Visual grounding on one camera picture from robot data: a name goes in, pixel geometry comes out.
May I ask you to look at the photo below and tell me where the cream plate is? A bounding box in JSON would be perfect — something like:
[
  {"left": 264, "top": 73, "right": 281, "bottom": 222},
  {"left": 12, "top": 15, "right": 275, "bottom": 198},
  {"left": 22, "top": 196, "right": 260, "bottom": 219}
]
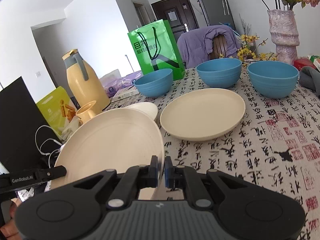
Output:
[
  {"left": 125, "top": 102, "right": 158, "bottom": 124},
  {"left": 160, "top": 88, "right": 246, "bottom": 141},
  {"left": 51, "top": 108, "right": 164, "bottom": 189}
]

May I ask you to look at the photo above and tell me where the blue bowl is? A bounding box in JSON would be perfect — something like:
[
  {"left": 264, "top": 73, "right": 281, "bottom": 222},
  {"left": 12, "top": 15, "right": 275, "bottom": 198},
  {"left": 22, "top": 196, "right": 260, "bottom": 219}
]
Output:
[
  {"left": 135, "top": 69, "right": 174, "bottom": 98},
  {"left": 196, "top": 58, "right": 242, "bottom": 88},
  {"left": 247, "top": 61, "right": 299, "bottom": 99}
]

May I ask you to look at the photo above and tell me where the person's left hand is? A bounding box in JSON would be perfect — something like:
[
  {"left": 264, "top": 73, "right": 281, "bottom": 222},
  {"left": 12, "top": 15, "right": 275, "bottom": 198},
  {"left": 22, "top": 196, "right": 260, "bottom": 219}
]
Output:
[{"left": 0, "top": 197, "right": 22, "bottom": 240}]

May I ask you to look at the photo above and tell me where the black paper bag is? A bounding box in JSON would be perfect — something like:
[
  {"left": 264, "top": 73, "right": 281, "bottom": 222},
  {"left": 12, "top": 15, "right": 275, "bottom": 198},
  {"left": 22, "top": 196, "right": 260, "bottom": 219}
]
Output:
[{"left": 1, "top": 77, "right": 60, "bottom": 173}]

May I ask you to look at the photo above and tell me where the white book box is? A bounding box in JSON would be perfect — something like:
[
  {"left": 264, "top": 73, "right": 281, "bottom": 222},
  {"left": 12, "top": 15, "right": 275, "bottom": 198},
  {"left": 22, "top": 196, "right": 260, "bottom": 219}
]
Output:
[{"left": 112, "top": 86, "right": 139, "bottom": 101}]

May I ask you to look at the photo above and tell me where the yellow snack package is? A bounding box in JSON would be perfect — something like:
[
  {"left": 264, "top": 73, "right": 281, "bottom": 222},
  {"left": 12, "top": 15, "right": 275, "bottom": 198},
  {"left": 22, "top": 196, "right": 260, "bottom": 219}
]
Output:
[{"left": 36, "top": 86, "right": 77, "bottom": 135}]

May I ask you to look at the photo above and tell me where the yellow mug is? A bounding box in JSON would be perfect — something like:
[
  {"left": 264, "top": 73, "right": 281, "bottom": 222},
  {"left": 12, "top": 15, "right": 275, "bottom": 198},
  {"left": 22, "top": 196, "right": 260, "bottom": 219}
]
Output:
[{"left": 76, "top": 100, "right": 98, "bottom": 125}]

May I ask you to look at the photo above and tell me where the purple tissue pack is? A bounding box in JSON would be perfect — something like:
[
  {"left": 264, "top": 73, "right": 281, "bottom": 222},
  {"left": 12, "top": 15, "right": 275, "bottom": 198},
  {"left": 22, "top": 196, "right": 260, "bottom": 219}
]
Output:
[{"left": 99, "top": 69, "right": 143, "bottom": 98}]

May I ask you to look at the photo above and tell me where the yellow thermos jug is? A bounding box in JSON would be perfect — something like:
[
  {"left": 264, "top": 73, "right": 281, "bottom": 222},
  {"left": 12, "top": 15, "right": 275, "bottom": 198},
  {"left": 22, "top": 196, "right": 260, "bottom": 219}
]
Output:
[{"left": 62, "top": 49, "right": 111, "bottom": 111}]

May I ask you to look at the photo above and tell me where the calligraphy print tablecloth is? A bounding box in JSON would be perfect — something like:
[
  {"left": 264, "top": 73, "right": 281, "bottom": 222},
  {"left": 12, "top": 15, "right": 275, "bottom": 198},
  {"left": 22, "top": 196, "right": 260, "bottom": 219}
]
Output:
[{"left": 15, "top": 55, "right": 320, "bottom": 240}]

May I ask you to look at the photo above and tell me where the green paper shopping bag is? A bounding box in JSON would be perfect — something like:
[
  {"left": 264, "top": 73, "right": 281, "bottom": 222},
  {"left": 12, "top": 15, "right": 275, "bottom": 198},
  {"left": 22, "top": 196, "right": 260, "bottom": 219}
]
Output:
[{"left": 128, "top": 20, "right": 185, "bottom": 80}]

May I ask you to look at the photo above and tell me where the purple jacket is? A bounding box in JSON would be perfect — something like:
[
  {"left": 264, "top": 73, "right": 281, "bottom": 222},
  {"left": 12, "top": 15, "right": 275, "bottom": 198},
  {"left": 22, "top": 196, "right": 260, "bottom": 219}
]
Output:
[{"left": 177, "top": 25, "right": 240, "bottom": 69}]

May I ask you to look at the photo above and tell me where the wooden chair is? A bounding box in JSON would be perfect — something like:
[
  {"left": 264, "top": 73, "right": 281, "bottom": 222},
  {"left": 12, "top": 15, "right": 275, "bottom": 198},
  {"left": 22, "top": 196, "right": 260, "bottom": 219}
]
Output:
[{"left": 209, "top": 35, "right": 238, "bottom": 60}]

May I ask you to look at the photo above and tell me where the yellow flower branch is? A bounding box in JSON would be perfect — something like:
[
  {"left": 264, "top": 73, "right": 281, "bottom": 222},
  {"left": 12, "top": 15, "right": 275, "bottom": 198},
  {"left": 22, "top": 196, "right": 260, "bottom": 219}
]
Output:
[{"left": 236, "top": 34, "right": 278, "bottom": 62}]

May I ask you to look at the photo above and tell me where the dark entrance door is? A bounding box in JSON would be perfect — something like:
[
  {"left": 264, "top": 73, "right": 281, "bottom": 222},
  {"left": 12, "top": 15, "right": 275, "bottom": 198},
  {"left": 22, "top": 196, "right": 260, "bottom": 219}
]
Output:
[{"left": 151, "top": 0, "right": 199, "bottom": 41}]

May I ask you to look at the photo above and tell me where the grey refrigerator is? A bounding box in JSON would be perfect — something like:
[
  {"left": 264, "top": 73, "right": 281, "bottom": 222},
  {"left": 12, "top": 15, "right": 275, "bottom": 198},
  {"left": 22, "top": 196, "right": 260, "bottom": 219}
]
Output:
[{"left": 198, "top": 0, "right": 236, "bottom": 30}]

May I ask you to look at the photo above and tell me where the grey purple cloth pouch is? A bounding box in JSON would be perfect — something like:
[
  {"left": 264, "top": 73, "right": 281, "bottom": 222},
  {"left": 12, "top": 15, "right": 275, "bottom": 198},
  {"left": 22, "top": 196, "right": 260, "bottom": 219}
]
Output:
[{"left": 299, "top": 66, "right": 320, "bottom": 96}]

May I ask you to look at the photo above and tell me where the red small box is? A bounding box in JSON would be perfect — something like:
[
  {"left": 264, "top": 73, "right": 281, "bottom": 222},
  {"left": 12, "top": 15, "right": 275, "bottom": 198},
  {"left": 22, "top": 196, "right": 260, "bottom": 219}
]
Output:
[{"left": 293, "top": 57, "right": 316, "bottom": 71}]

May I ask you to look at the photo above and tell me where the pink textured vase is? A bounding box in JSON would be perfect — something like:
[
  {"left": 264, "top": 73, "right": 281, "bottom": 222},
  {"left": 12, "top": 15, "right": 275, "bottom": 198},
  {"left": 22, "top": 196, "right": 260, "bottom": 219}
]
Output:
[{"left": 267, "top": 9, "right": 300, "bottom": 65}]

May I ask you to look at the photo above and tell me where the green white snack pack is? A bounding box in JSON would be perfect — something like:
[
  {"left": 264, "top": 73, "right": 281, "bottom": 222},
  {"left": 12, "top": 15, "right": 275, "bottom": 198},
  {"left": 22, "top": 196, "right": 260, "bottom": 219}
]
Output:
[{"left": 308, "top": 55, "right": 320, "bottom": 71}]

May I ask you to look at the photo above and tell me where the white cable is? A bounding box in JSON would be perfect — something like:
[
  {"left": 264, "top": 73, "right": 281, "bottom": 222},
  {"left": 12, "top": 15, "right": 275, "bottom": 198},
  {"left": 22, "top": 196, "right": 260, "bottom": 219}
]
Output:
[{"left": 35, "top": 125, "right": 67, "bottom": 169}]

